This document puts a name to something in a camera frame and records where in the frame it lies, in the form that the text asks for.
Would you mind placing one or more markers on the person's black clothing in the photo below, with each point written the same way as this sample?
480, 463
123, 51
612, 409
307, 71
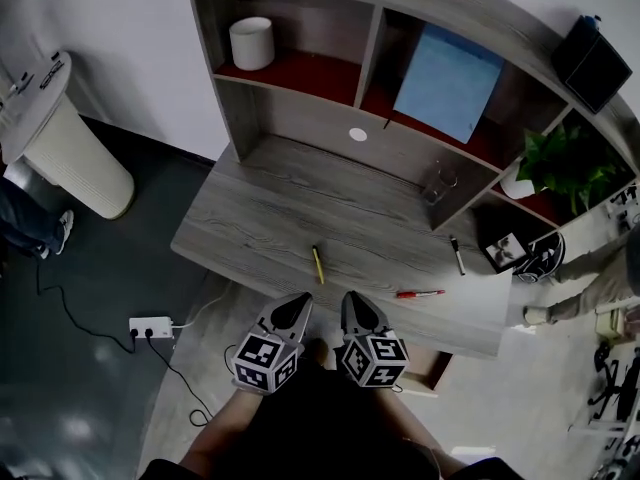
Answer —
320, 418

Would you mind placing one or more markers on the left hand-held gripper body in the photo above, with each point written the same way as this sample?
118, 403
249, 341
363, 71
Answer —
260, 358

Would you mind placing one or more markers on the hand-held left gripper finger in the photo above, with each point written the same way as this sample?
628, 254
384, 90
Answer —
267, 318
304, 325

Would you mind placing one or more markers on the black picture frame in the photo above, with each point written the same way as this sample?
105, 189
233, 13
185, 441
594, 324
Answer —
506, 252

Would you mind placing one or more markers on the black office chair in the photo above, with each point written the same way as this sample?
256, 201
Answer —
612, 383

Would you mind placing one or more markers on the grey wooden desk hutch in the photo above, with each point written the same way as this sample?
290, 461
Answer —
310, 113

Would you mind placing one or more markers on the red pen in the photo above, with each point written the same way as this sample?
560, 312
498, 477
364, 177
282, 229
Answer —
420, 294

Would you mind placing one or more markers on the person's shoe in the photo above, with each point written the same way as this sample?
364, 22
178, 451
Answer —
318, 350

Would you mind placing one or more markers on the white cylindrical pot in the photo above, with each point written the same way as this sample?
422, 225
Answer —
252, 43

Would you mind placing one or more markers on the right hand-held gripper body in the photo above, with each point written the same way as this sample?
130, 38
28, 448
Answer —
375, 360

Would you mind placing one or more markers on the black and white marker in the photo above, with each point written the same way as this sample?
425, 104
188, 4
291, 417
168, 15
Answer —
457, 255

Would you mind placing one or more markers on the yellow pen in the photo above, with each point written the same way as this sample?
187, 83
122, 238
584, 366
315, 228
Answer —
318, 265

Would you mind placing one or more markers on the person's left forearm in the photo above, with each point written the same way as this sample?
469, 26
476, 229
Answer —
225, 428

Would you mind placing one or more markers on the green potted plant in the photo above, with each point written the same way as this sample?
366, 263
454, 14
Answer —
565, 163

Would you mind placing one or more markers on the blue book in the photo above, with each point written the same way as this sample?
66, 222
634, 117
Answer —
447, 83

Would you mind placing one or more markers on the pile of black helmets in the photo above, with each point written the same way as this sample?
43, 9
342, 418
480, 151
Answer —
542, 258

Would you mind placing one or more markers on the black speaker box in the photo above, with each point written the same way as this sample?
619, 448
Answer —
592, 65

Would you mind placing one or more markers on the grey wooden desk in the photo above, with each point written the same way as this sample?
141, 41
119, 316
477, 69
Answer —
280, 208

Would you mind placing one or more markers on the white power strip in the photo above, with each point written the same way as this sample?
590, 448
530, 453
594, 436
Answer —
150, 328

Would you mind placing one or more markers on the wooden drawer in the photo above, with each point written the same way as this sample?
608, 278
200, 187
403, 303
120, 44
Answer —
425, 373

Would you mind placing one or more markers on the person's right forearm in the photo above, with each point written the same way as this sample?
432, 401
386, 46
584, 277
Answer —
430, 433

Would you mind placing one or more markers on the clear drinking glass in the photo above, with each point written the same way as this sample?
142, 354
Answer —
439, 185

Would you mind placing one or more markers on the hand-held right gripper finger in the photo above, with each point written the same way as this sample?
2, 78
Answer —
377, 324
346, 320

